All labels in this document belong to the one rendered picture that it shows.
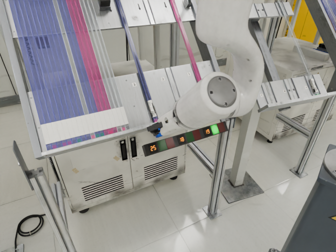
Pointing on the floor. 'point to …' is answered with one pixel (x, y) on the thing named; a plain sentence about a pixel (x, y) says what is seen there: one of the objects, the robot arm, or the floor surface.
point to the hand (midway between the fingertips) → (167, 126)
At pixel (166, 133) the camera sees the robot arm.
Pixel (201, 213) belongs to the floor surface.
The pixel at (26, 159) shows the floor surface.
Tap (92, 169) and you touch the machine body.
